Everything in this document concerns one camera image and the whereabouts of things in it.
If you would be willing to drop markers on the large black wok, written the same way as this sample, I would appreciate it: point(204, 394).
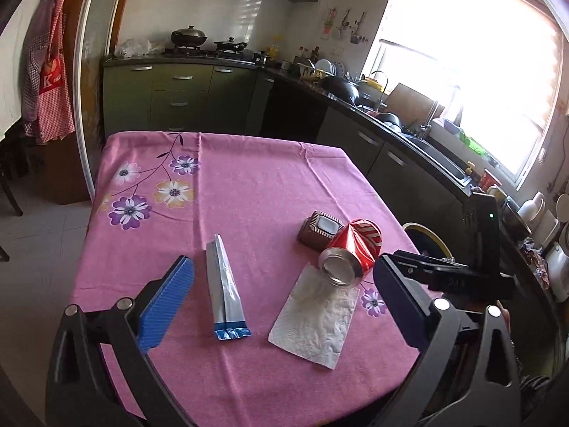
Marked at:
point(342, 91)

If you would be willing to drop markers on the red cup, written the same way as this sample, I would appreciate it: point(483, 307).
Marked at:
point(490, 180)

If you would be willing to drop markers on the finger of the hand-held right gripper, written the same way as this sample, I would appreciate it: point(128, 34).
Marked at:
point(422, 266)

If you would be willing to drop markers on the brown plastic cup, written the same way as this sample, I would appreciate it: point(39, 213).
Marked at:
point(316, 231)

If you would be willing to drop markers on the white thermos jug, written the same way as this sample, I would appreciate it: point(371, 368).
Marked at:
point(535, 218)

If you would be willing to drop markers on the silver and blue foil packet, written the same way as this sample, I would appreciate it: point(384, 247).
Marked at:
point(224, 293)

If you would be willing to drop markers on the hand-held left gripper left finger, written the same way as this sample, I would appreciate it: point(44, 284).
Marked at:
point(166, 302)

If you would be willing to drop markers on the gas stove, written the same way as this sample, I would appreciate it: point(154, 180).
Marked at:
point(204, 52)

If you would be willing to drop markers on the crushed red drink can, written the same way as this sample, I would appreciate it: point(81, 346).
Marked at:
point(360, 244)

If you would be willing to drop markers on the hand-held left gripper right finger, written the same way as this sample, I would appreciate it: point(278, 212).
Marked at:
point(400, 307)

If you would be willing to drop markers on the green plastic container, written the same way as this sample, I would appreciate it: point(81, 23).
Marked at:
point(474, 144)

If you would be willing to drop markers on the glass sliding door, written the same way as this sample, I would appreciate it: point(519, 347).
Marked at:
point(95, 75)

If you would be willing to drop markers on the blue bin with yellow rim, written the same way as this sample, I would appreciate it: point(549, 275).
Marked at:
point(429, 230)

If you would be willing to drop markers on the purple bowl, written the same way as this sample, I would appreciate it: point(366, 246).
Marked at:
point(452, 126)

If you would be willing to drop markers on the steel faucet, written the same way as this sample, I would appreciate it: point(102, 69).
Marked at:
point(429, 120)

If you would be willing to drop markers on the green lower kitchen cabinets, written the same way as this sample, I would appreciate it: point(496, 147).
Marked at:
point(178, 93)

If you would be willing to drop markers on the small black pan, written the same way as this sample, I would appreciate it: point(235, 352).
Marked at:
point(231, 45)

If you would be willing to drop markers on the metal pot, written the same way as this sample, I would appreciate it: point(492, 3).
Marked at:
point(515, 220)

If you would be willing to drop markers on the pink floral tablecloth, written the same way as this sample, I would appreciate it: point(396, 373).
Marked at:
point(249, 195)

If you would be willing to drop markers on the hanging kitchen utensils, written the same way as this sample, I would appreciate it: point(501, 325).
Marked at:
point(349, 26)

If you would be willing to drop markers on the wooden cutting board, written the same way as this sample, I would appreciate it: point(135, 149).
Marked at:
point(409, 100)

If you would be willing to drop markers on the black lidded wok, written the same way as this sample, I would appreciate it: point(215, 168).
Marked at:
point(189, 38)

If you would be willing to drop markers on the steel kitchen sink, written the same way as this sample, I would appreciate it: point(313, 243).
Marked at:
point(440, 160)

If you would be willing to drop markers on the white paper napkin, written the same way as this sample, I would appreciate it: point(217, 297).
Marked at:
point(311, 324)

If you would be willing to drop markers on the dish rack with dishes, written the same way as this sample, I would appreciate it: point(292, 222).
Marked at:
point(322, 71)

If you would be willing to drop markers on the dark kitchen countertop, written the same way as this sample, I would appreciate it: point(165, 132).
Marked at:
point(133, 60)

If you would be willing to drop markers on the crumpled patterned wrapper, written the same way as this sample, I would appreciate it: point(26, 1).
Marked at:
point(535, 260)

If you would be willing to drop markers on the red checked apron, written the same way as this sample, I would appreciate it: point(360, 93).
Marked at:
point(49, 75)

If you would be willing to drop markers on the condiment bottles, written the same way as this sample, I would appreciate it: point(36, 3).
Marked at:
point(306, 53)

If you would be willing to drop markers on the white plastic bags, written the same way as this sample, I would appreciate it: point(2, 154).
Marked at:
point(138, 48)

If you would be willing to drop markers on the cream cup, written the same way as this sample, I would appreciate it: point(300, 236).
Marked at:
point(497, 195)

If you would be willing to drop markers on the bright window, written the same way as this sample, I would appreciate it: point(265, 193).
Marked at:
point(466, 53)

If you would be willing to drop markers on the white kitchen appliance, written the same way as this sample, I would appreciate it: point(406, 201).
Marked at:
point(559, 267)

